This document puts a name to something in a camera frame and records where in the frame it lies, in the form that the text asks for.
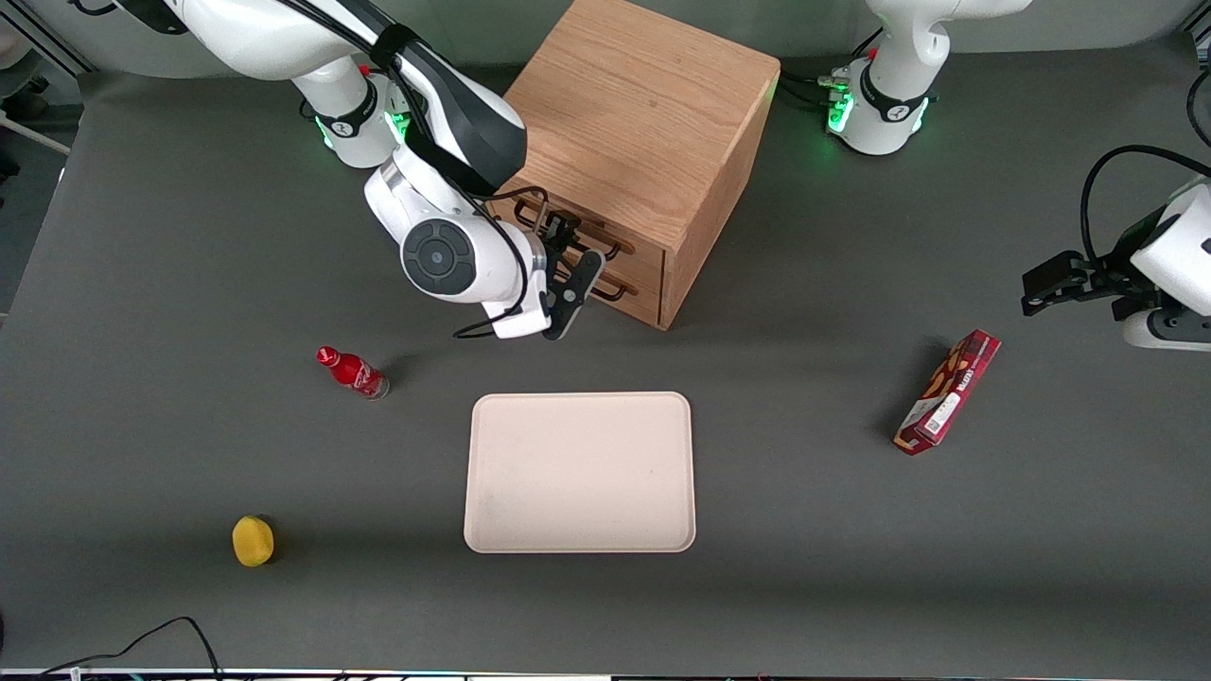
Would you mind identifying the yellow round sponge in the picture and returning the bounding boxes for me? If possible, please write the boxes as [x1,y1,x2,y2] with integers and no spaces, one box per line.
[232,515,276,568]

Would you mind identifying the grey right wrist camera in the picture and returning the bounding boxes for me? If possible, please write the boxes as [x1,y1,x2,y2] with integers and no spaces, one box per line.
[481,284,553,341]

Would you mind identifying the red snack box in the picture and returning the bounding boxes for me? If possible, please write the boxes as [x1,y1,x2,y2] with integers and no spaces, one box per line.
[893,328,1003,457]

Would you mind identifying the beige plastic tray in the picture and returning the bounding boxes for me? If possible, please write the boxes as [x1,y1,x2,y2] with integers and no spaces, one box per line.
[463,391,697,554]

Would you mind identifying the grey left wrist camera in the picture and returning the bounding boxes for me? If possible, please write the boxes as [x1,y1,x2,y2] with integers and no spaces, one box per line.
[1122,307,1211,353]

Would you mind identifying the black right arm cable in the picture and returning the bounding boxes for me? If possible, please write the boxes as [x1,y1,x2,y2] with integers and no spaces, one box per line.
[71,0,548,340]

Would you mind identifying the thin black floor cable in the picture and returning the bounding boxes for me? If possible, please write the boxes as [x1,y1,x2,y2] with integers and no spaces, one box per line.
[38,617,223,678]

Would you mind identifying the wooden drawer cabinet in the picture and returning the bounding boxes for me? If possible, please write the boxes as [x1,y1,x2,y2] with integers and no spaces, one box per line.
[487,0,781,331]

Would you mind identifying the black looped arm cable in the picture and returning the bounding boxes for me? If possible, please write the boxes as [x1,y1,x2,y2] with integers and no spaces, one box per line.
[1081,145,1211,266]

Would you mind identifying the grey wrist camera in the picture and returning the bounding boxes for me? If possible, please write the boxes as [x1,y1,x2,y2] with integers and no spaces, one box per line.
[1122,307,1211,353]
[481,284,553,341]

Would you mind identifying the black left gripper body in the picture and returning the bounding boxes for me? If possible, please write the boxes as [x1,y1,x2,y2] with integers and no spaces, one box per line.
[1086,208,1172,323]

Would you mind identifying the black left base cables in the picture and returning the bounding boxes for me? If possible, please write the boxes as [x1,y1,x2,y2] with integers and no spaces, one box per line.
[781,28,886,111]

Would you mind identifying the red soda bottle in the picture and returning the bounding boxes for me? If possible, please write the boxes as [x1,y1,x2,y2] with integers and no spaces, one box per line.
[315,345,391,401]

